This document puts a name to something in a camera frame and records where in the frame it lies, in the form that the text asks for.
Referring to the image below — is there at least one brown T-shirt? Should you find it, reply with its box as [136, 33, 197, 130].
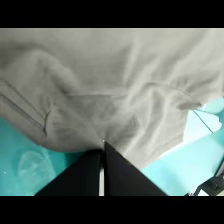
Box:
[0, 27, 224, 170]

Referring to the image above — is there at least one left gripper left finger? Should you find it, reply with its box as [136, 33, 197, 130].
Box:
[34, 148, 103, 197]

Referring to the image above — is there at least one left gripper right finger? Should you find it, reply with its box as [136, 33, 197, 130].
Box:
[103, 141, 168, 197]

